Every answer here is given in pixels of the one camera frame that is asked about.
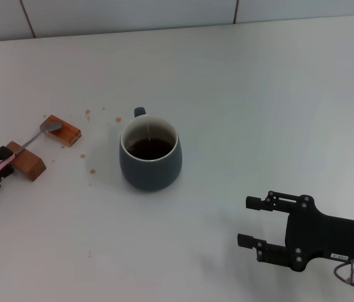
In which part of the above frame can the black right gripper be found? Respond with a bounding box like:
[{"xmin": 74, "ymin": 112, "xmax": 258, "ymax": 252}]
[{"xmin": 237, "ymin": 190, "xmax": 354, "ymax": 272}]

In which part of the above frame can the pink handled metal spoon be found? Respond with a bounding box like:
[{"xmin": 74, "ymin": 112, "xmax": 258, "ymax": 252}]
[{"xmin": 0, "ymin": 121, "xmax": 64, "ymax": 182}]

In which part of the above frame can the dark grey ceramic cup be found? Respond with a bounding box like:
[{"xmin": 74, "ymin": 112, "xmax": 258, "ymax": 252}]
[{"xmin": 119, "ymin": 106, "xmax": 184, "ymax": 193}]

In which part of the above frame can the plain brown wooden block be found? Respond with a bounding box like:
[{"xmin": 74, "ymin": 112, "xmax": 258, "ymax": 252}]
[{"xmin": 5, "ymin": 140, "xmax": 47, "ymax": 182}]

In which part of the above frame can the orange stained wooden block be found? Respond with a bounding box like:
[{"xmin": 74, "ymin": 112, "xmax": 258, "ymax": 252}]
[{"xmin": 42, "ymin": 114, "xmax": 82, "ymax": 148}]

